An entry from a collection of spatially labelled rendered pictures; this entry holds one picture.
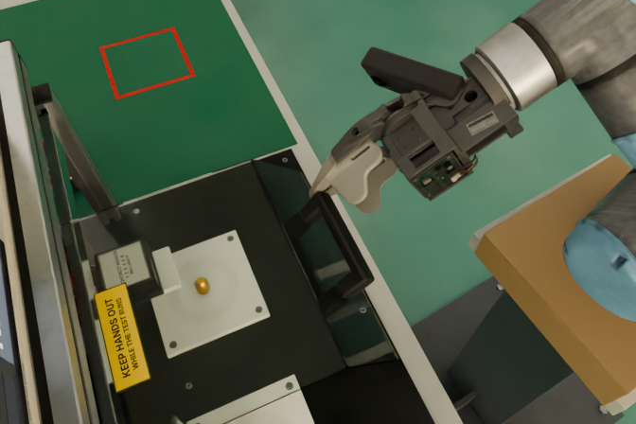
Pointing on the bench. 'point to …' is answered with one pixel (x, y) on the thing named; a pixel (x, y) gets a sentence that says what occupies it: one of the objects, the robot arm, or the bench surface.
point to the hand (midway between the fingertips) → (317, 185)
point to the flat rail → (66, 205)
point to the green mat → (165, 124)
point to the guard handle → (354, 281)
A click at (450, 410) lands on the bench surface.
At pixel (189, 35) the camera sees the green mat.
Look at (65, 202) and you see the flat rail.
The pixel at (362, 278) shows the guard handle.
